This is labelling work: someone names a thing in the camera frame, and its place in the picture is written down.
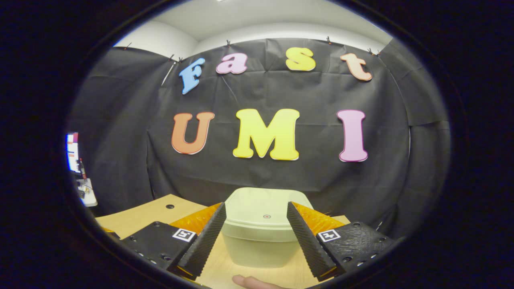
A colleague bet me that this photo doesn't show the white side table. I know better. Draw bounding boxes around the white side table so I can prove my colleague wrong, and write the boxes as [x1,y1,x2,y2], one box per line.
[76,178,98,208]

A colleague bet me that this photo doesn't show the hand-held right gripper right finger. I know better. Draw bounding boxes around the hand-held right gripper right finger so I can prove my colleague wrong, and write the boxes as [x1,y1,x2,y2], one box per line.
[286,201,396,282]

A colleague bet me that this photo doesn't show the green desktop garbage bin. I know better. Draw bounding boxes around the green desktop garbage bin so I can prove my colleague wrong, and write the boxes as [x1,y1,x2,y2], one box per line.
[220,187,314,269]

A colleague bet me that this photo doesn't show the wooden desktop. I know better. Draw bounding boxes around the wooden desktop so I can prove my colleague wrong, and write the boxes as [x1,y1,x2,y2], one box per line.
[95,194,352,289]

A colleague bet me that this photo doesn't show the black backdrop cloth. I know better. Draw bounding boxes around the black backdrop cloth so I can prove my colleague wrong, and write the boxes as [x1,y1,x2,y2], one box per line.
[66,38,452,241]

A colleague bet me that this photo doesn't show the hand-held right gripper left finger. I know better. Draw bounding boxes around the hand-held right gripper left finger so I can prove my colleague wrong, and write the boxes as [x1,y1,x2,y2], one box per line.
[120,202,227,281]

